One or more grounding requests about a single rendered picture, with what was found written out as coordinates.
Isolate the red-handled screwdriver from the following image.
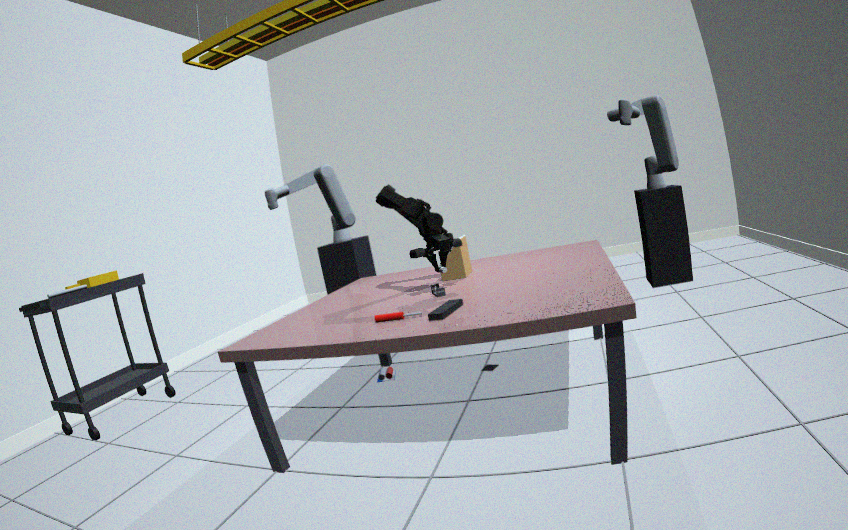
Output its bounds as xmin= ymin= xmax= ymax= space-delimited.
xmin=375 ymin=312 xmax=422 ymax=322

